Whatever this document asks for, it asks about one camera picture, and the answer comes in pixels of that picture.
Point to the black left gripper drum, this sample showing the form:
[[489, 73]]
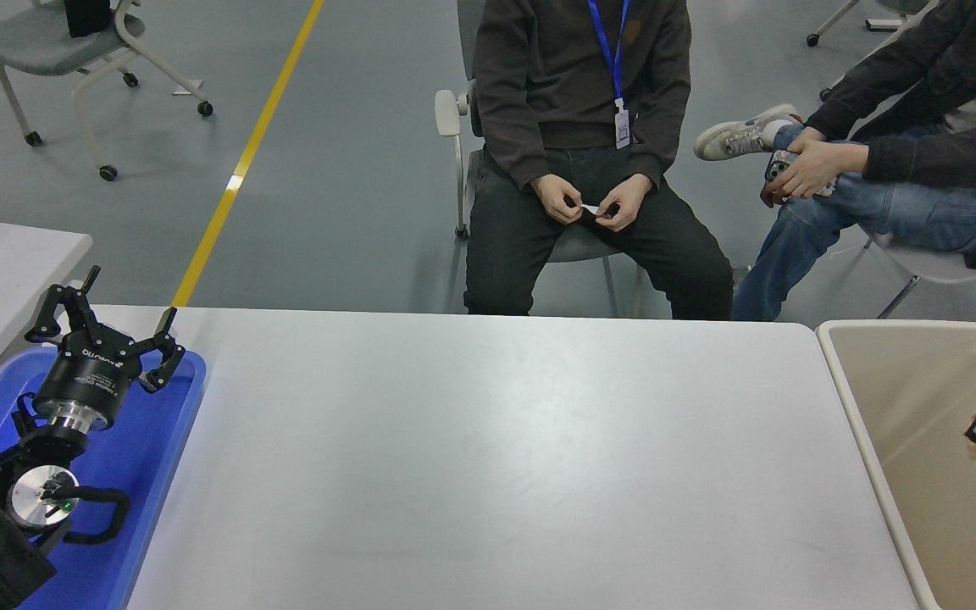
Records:
[[88, 373]]

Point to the black phone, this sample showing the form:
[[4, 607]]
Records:
[[778, 163]]

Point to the person's left hand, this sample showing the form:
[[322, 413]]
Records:
[[623, 205], [823, 165]]

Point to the person's right hand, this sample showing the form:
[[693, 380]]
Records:
[[808, 138], [557, 202]]

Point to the large pale plastic bin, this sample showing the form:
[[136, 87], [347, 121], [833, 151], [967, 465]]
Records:
[[920, 440]]

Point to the blue plastic tray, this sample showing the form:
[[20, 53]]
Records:
[[141, 457]]

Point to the white seat chair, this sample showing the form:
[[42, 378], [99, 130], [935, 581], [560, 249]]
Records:
[[937, 264]]

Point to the person with crossed legs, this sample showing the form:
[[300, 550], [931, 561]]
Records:
[[878, 195]]

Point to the grey wheeled chair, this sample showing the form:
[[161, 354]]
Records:
[[39, 38]]

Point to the black item on chair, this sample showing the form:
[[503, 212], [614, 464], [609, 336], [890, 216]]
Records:
[[85, 17]]

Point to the metal floor plate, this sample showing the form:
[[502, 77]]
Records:
[[740, 276]]

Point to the grey chair with white armrest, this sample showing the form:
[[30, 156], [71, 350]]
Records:
[[446, 113]]

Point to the white chair legs with wheels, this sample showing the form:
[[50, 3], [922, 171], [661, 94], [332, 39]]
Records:
[[886, 21]]

